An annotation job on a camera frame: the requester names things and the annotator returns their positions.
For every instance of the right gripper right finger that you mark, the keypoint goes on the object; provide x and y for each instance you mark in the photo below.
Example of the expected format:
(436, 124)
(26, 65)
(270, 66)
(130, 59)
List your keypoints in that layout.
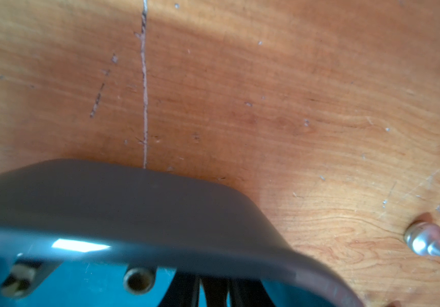
(248, 293)

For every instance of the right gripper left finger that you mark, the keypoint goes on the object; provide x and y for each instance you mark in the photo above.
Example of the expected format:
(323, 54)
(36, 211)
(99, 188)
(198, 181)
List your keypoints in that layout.
(182, 292)

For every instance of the dark chess piece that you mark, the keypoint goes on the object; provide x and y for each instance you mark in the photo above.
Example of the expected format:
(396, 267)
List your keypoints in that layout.
(139, 280)
(20, 279)

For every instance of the teal plastic storage box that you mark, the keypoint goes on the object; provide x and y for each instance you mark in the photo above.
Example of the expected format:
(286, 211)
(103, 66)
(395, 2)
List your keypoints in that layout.
(70, 209)

